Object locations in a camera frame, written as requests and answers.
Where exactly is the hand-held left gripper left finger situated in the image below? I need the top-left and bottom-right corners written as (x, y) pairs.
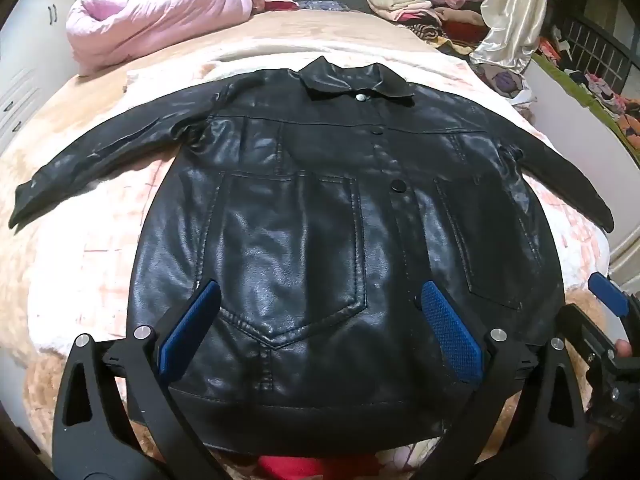
top-left (52, 279), bottom-right (231, 480)

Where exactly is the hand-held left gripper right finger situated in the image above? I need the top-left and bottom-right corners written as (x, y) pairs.
top-left (415, 279), bottom-right (587, 480)

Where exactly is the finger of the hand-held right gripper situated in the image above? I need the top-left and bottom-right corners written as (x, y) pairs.
top-left (556, 303), bottom-right (620, 362)
top-left (587, 271), bottom-right (640, 341)

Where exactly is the black leather jacket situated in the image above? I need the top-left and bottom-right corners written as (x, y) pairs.
top-left (9, 56), bottom-right (615, 453)

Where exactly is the heap of mixed clothes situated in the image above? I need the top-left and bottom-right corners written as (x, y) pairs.
top-left (537, 35), bottom-right (640, 161)

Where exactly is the white bag of clothes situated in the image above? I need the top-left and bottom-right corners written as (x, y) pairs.
top-left (480, 62), bottom-right (538, 111)

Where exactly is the pile of folded clothes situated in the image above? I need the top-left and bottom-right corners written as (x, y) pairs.
top-left (365, 0), bottom-right (488, 56)

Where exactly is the white orange printed blanket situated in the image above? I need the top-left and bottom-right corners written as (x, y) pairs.
top-left (0, 35), bottom-right (613, 461)

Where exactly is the brown fluffy blanket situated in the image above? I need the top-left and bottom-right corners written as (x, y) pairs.
top-left (20, 287), bottom-right (608, 480)

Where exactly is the red cloth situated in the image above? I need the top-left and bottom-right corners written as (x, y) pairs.
top-left (257, 452), bottom-right (346, 480)

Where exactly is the cream satin curtain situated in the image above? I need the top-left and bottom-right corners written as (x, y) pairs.
top-left (470, 0), bottom-right (551, 73)

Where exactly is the white wardrobe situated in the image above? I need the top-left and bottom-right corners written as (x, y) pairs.
top-left (0, 0), bottom-right (76, 161)

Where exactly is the pink quilt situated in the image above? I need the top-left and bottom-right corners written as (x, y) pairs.
top-left (66, 0), bottom-right (251, 77)

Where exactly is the beige bed sheet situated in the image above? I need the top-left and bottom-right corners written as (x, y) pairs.
top-left (40, 9), bottom-right (441, 126)

